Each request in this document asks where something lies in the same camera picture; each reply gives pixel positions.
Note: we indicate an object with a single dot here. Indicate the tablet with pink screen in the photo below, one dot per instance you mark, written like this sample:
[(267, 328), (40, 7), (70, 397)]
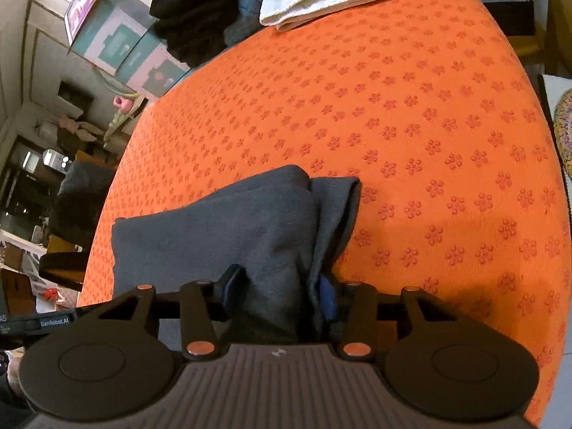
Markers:
[(82, 2)]

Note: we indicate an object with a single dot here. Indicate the orange patterned tablecloth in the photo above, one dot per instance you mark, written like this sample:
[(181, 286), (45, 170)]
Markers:
[(425, 102)]

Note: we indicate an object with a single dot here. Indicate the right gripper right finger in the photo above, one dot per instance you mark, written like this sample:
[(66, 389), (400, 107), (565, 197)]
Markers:
[(349, 312)]

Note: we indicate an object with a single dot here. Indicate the black folded garment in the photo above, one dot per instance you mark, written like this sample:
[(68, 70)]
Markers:
[(193, 29)]

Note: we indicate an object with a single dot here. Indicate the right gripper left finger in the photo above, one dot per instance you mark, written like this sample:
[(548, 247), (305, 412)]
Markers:
[(201, 304)]

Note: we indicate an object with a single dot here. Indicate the dark grey sweater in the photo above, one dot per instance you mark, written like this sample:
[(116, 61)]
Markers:
[(283, 227)]

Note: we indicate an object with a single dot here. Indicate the person's left hand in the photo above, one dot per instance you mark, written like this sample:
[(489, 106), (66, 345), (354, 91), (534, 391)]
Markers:
[(10, 382)]

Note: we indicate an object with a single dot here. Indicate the pink kettlebell toy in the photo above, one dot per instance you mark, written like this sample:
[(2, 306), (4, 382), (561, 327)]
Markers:
[(122, 104)]

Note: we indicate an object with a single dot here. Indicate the black box with red item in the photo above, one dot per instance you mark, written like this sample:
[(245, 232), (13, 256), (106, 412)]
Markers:
[(514, 17)]

